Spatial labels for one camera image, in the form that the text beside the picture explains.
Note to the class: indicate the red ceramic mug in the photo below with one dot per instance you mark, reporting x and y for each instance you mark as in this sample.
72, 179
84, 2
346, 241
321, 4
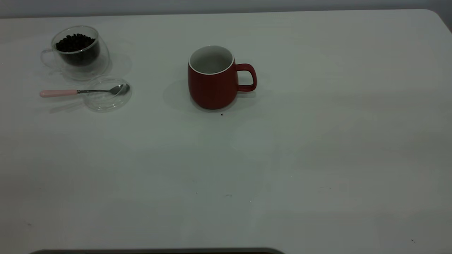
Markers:
212, 90

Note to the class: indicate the coffee beans pile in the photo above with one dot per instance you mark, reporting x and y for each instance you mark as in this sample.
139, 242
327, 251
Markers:
76, 44

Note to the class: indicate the clear double-wall glass cup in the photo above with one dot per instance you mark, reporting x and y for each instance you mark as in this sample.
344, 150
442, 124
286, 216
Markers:
76, 72

